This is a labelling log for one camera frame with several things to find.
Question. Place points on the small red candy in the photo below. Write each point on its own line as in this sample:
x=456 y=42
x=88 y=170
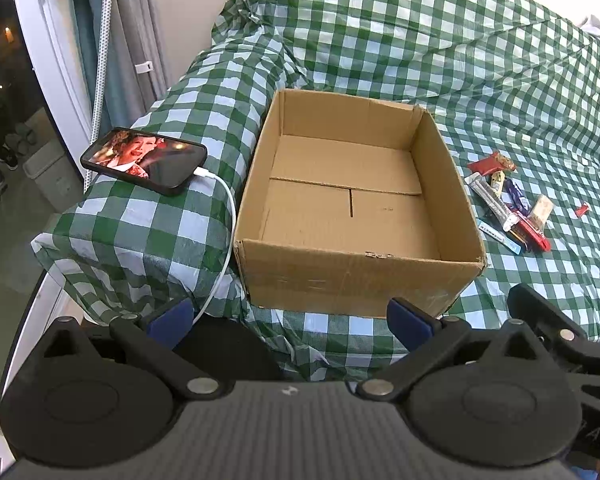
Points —
x=583 y=209

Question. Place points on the white curtain clip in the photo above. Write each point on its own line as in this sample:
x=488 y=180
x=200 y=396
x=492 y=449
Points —
x=144 y=66

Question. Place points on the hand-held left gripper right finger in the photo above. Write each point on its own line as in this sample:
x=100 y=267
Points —
x=410 y=321

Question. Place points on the yellow snack bar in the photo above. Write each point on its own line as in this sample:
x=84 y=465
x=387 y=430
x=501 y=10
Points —
x=497 y=182

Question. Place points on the white door frame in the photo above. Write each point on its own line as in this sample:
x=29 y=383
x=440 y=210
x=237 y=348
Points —
x=55 y=60

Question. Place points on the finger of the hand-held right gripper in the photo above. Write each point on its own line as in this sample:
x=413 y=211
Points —
x=540 y=310

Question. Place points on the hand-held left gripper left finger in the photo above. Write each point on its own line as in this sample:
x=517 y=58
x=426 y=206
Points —
x=172 y=320

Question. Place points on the beige snack packet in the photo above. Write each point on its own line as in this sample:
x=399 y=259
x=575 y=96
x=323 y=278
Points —
x=541 y=208

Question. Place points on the blue white stick packet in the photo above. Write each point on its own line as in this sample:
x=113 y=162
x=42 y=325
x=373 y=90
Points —
x=497 y=236

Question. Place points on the white bin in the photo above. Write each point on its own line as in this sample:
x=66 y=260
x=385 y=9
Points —
x=52 y=175

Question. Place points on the grey curtain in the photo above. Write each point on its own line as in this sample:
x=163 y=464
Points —
x=140 y=20

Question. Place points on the teal curtain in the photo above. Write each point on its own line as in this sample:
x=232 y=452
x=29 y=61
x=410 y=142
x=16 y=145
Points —
x=90 y=20

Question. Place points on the green checked cloth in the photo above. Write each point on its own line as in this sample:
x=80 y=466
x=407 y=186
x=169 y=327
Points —
x=430 y=50

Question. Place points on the dark shoe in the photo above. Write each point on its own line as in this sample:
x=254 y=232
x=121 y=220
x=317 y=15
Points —
x=10 y=157

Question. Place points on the silver stick packet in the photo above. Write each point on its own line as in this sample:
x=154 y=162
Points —
x=482 y=187
x=502 y=215

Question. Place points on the purple snack packet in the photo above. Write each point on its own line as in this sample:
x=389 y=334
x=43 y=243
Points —
x=515 y=194

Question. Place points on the black smartphone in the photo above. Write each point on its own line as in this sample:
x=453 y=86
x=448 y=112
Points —
x=145 y=157

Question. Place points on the red nut bar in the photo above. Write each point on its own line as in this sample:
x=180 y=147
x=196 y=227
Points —
x=482 y=165

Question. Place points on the brown cardboard box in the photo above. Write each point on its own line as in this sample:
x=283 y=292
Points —
x=330 y=280

